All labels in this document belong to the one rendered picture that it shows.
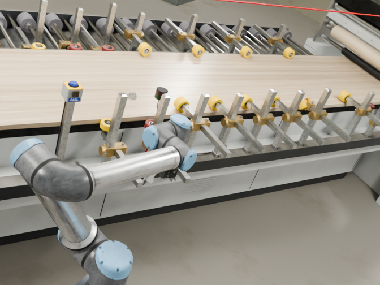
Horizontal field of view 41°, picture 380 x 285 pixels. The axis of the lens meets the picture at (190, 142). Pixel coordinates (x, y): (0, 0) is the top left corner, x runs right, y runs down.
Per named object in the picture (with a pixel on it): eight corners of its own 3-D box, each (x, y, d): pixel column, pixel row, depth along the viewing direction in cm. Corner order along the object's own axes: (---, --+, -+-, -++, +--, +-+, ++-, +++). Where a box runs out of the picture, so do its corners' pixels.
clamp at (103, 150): (125, 155, 261) (128, 147, 258) (102, 158, 253) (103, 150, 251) (120, 148, 265) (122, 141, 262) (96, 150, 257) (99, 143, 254)
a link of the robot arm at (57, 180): (60, 188, 142) (204, 149, 194) (35, 163, 148) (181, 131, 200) (51, 219, 147) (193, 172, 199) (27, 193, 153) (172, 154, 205)
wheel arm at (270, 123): (296, 149, 294) (298, 143, 292) (291, 149, 292) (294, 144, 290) (246, 102, 325) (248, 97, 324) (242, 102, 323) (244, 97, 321)
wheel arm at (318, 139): (324, 145, 309) (326, 140, 307) (320, 145, 307) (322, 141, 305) (274, 100, 340) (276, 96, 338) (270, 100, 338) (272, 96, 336)
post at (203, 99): (184, 164, 294) (210, 95, 268) (179, 165, 291) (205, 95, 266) (181, 161, 296) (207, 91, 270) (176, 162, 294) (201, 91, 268)
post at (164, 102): (147, 169, 279) (171, 96, 254) (142, 170, 277) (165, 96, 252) (145, 165, 281) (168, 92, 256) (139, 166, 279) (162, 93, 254)
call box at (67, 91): (80, 103, 225) (83, 88, 220) (65, 104, 221) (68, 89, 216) (74, 95, 229) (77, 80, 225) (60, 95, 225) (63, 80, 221)
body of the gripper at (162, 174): (160, 180, 217) (168, 158, 211) (152, 167, 223) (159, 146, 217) (175, 178, 222) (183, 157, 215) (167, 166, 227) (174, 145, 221)
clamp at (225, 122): (242, 127, 298) (245, 120, 295) (224, 129, 290) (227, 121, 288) (236, 121, 302) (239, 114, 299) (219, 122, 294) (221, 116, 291)
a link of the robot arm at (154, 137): (162, 138, 192) (184, 131, 201) (142, 122, 197) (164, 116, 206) (156, 158, 197) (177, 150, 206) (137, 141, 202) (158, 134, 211)
